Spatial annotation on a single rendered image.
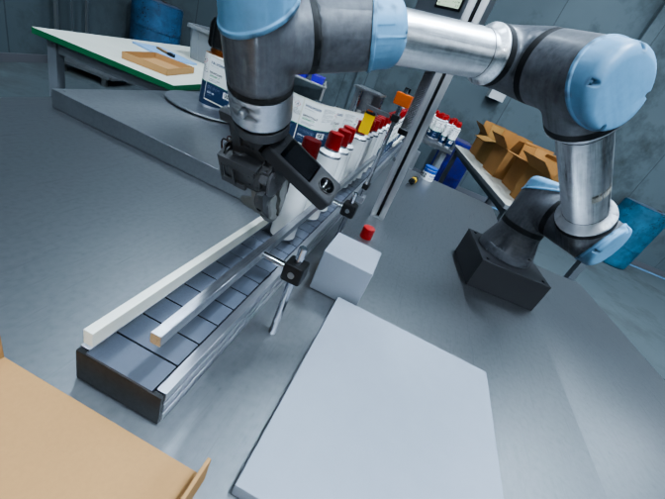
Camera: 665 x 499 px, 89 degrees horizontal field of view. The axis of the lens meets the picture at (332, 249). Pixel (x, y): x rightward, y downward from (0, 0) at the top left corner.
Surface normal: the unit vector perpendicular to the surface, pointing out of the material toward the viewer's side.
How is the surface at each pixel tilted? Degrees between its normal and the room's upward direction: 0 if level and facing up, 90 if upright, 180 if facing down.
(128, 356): 0
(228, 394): 0
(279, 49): 102
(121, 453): 0
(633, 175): 90
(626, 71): 87
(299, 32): 83
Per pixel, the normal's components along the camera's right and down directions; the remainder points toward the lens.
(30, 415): 0.34, -0.81
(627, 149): -0.16, 0.45
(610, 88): 0.28, 0.52
